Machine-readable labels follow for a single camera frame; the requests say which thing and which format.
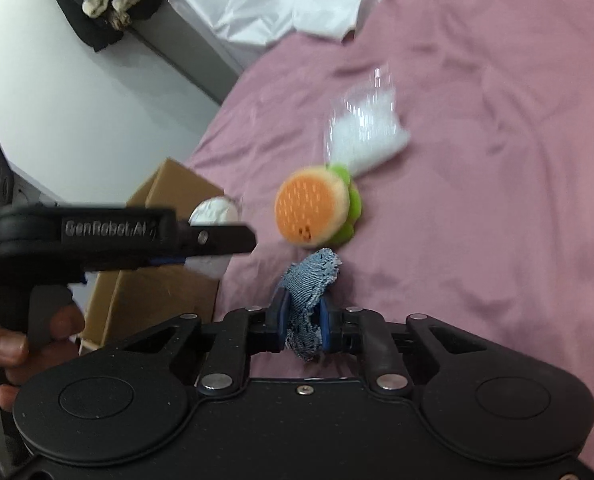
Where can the brown cardboard box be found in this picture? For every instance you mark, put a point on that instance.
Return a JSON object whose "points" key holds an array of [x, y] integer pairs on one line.
{"points": [[123, 303]]}

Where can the blue denim heart patch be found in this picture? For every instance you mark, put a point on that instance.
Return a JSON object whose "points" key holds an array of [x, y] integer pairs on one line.
{"points": [[306, 282]]}

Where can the person's left hand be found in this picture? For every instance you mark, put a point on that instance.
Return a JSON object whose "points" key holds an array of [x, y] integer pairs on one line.
{"points": [[20, 363]]}

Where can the burger plush toy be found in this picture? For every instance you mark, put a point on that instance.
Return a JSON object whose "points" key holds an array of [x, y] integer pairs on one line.
{"points": [[318, 206]]}

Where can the grey door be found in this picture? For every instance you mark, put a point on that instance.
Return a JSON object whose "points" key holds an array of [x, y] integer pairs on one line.
{"points": [[185, 49]]}

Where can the pink bed sheet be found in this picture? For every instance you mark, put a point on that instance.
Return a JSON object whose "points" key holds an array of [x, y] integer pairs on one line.
{"points": [[486, 219]]}

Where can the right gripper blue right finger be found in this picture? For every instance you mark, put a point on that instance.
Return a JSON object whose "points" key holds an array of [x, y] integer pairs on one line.
{"points": [[337, 327]]}

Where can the clear bag white beads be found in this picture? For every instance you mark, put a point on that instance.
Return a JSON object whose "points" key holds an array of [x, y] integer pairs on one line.
{"points": [[364, 129]]}

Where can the white paper bundle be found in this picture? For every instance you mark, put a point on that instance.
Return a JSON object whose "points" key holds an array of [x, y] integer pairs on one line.
{"points": [[212, 213]]}

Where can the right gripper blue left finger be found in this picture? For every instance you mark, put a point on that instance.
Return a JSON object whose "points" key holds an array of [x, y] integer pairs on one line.
{"points": [[274, 328]]}

